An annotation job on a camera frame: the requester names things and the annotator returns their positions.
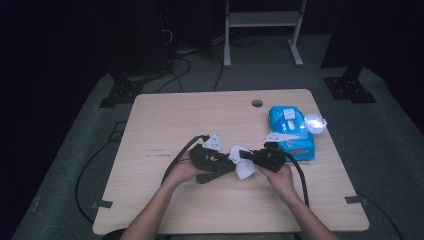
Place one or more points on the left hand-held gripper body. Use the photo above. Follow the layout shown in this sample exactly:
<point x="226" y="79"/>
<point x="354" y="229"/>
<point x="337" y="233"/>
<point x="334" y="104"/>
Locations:
<point x="208" y="160"/>

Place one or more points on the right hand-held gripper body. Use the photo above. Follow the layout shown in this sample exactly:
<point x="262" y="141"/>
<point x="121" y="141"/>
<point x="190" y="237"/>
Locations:
<point x="271" y="158"/>

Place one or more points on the white wet wipe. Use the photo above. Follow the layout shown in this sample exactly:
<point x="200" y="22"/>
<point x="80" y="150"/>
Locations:
<point x="246" y="170"/>

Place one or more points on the blue wet wipe pack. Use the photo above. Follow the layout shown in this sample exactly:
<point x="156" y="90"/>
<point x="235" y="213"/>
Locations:
<point x="300" y="151"/>

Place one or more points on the person's right hand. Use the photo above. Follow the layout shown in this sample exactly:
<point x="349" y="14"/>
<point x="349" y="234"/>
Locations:
<point x="283" y="183"/>

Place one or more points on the person's left hand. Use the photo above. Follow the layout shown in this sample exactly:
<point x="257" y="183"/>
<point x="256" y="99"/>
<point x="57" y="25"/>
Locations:
<point x="181" y="173"/>

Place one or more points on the grey tape strip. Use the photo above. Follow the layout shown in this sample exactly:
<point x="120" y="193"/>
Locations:
<point x="356" y="200"/>
<point x="101" y="204"/>

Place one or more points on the black stand base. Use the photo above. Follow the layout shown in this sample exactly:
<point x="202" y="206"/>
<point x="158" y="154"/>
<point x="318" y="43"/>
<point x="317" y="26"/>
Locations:
<point x="121" y="93"/>
<point x="348" y="88"/>

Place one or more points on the white metal stand frame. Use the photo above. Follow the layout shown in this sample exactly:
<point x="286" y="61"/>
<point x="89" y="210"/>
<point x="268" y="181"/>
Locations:
<point x="263" y="19"/>

